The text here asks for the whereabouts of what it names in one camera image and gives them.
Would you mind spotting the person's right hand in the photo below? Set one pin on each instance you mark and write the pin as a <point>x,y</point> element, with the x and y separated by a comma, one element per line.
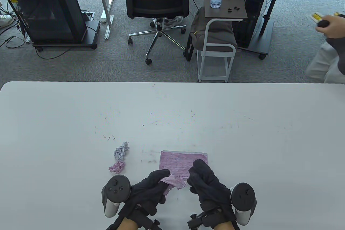
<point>210,186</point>

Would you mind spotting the person's left hand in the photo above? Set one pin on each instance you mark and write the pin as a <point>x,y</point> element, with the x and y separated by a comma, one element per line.
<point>145,192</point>

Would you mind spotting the pink paper invoice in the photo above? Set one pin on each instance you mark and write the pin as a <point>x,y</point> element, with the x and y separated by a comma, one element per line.
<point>175,181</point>
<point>117,167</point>
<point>175,161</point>

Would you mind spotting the white paper invoice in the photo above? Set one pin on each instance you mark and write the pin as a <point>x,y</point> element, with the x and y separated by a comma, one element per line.
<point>121,151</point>

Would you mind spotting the person's left forearm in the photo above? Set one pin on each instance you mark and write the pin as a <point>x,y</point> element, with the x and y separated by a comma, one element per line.
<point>128,226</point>

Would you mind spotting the black and grey hand controller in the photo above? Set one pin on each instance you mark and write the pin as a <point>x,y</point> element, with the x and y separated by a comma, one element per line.
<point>244,195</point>
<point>116,189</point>

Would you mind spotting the black standing desk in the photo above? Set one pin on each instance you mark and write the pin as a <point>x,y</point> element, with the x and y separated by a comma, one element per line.
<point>265,41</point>

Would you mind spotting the grey fabric bag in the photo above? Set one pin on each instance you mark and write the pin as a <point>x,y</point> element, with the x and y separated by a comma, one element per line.
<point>198,29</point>

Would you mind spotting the black wheeled platform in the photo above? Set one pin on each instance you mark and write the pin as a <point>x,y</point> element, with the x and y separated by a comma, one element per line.
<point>91,29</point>

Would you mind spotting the floor socket box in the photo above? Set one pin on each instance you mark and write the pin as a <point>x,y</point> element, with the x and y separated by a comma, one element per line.
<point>87,16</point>

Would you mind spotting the black computer tower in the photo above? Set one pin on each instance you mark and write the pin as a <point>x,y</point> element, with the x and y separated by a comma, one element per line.
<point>256,3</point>

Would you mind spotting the yellow handheld tool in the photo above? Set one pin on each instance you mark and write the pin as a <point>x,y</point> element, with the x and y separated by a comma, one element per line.
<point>315,17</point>

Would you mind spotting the black glass computer case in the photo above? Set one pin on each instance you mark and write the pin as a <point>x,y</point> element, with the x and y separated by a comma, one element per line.
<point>45,11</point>

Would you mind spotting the white power strip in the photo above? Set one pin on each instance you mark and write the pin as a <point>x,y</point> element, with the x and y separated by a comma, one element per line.
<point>5,21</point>

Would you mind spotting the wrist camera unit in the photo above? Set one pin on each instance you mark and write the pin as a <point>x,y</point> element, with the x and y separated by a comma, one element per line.
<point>207,219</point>
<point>145,219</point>

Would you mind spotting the brown side table white frame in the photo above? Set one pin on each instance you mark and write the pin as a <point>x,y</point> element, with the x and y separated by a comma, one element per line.
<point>234,14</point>

